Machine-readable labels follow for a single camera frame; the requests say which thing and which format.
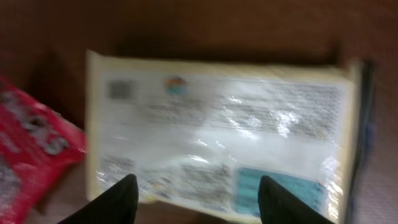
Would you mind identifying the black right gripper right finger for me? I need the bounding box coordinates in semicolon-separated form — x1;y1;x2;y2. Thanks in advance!
258;175;333;224

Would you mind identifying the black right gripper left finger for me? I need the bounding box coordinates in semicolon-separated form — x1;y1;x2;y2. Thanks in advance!
59;174;139;224

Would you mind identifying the red snack bag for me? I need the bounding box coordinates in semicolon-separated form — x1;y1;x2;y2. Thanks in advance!
1;79;86;223

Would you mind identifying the cream rice cracker bag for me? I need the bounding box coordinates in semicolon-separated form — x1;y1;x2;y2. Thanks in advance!
86;51;372;223

